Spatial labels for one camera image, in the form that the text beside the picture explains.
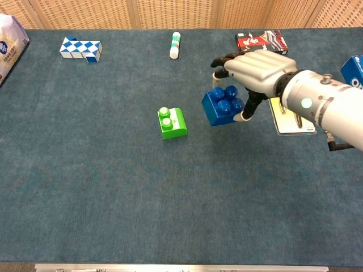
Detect teal felt table cloth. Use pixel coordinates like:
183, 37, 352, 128
0, 27, 363, 267

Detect woven folding screen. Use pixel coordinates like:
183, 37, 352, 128
0, 0, 363, 30

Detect yellow razor blister pack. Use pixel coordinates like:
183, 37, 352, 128
268, 96, 318, 135

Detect black red printed box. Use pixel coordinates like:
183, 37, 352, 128
234, 29, 290, 55

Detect blue cookie box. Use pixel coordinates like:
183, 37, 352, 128
340, 55, 363, 90

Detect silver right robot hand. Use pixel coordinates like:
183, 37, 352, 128
210, 49, 298, 122

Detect white green glue stick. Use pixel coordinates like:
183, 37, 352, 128
169, 31, 182, 60

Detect blue white snake puzzle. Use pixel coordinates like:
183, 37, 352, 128
59, 36, 103, 63

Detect blue four-stud building block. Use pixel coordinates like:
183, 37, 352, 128
201, 85, 245, 127

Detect green toy block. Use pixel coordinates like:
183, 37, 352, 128
157, 107, 188, 141

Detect aluminium rail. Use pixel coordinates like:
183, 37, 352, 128
34, 262, 330, 272

